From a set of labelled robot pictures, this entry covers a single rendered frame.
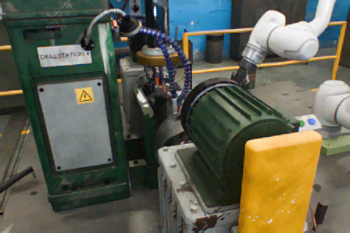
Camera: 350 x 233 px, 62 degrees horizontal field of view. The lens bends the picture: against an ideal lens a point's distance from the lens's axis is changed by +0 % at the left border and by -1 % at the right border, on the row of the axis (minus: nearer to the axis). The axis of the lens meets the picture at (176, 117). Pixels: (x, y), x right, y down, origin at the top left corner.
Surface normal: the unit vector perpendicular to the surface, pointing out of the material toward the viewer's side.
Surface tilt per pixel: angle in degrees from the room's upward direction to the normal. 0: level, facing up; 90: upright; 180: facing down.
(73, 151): 90
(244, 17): 90
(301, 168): 90
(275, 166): 90
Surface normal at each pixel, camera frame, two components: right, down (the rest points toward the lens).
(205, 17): 0.30, 0.39
